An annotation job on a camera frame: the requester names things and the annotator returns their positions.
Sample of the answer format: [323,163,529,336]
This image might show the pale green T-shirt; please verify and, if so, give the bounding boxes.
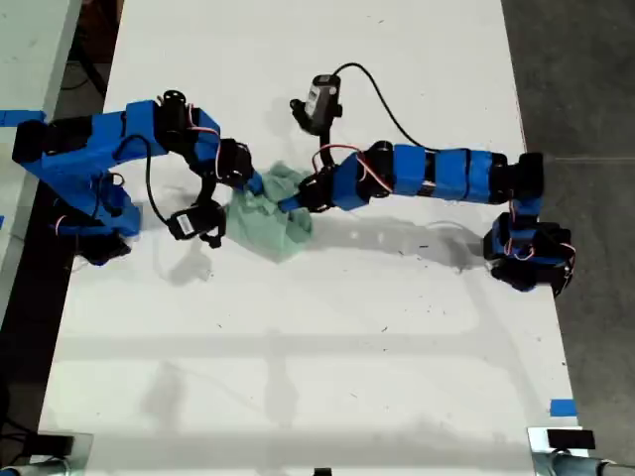
[225,159,316,265]

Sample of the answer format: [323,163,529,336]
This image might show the white side table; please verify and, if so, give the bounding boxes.
[0,0,84,326]

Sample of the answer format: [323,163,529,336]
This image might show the long blue tape strip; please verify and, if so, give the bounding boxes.
[0,109,47,129]

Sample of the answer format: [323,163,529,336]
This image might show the small black box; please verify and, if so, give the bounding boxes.
[35,432,75,455]
[546,429,596,452]

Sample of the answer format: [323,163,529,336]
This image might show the black camera stalk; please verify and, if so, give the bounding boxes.
[193,166,218,207]
[316,129,336,173]

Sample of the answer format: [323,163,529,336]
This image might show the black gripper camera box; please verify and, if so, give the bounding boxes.
[166,199,229,250]
[289,73,345,136]

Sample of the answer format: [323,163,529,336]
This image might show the black camera cable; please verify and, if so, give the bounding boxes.
[116,133,173,225]
[332,61,444,153]

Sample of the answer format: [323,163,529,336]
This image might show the black floor cable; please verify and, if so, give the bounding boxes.
[60,58,109,99]

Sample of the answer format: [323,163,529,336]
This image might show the silver metal bracket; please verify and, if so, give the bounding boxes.
[9,431,95,476]
[527,424,635,476]

